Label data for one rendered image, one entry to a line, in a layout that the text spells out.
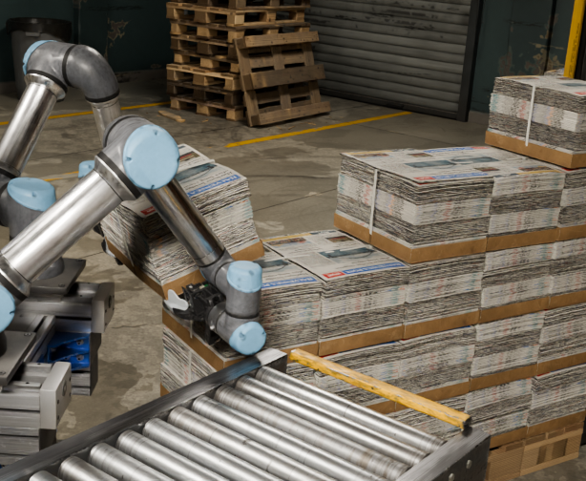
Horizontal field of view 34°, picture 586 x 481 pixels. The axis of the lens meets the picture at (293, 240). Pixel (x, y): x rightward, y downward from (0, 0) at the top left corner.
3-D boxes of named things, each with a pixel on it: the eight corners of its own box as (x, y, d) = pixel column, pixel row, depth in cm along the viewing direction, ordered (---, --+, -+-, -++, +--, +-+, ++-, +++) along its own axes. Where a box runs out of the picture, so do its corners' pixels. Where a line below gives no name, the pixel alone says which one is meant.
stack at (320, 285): (154, 506, 289) (161, 247, 263) (446, 426, 350) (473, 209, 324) (213, 579, 258) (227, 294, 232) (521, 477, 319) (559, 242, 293)
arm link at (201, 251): (78, 128, 198) (201, 289, 223) (93, 139, 188) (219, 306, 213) (122, 94, 200) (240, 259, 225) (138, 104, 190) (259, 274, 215)
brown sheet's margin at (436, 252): (332, 225, 293) (333, 212, 291) (405, 217, 308) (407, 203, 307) (409, 263, 263) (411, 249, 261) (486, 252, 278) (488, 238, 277)
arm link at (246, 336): (270, 320, 205) (267, 355, 208) (246, 302, 214) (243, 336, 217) (238, 324, 201) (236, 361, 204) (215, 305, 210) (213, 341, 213)
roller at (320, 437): (219, 407, 196) (227, 384, 196) (414, 496, 169) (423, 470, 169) (205, 405, 192) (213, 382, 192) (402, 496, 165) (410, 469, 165)
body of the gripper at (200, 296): (207, 273, 226) (230, 290, 216) (216, 303, 230) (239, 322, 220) (178, 286, 223) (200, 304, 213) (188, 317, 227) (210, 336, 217)
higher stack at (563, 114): (444, 426, 349) (490, 74, 310) (503, 409, 365) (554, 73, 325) (519, 477, 318) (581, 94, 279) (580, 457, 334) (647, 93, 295)
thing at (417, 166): (339, 155, 287) (340, 152, 286) (412, 150, 302) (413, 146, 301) (416, 185, 257) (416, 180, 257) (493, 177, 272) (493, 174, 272)
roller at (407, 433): (264, 382, 207) (265, 361, 205) (453, 462, 180) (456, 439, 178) (249, 388, 203) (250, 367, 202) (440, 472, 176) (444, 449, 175)
